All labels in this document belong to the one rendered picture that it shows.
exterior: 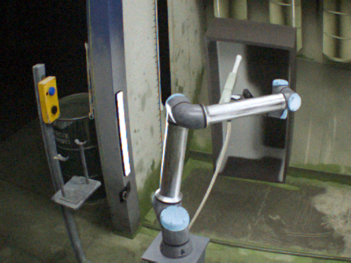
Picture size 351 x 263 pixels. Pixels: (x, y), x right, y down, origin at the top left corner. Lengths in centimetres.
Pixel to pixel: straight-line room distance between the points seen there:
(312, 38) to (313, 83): 48
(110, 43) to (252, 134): 146
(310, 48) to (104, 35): 227
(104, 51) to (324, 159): 239
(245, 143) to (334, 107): 112
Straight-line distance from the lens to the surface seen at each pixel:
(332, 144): 403
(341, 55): 374
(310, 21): 408
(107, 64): 266
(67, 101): 385
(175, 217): 218
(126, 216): 324
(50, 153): 258
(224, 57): 307
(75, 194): 261
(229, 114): 198
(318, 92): 411
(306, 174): 404
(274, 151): 349
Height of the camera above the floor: 228
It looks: 27 degrees down
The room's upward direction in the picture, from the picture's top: 2 degrees counter-clockwise
